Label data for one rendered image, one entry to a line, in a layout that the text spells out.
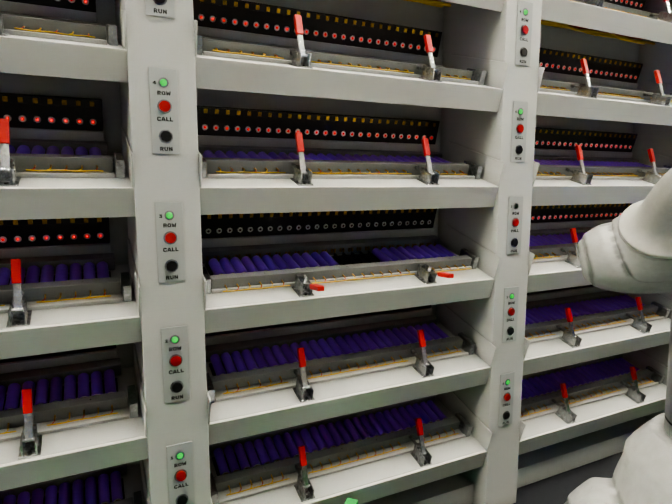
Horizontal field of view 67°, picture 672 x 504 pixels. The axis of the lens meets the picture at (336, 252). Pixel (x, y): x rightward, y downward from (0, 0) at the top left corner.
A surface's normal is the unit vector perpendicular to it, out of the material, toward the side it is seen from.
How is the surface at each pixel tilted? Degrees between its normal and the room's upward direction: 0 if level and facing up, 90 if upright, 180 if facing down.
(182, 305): 90
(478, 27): 90
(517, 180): 90
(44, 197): 107
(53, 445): 17
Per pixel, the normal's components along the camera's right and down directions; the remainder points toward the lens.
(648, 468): -0.82, -0.55
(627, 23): 0.42, 0.40
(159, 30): 0.44, 0.12
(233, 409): 0.13, -0.91
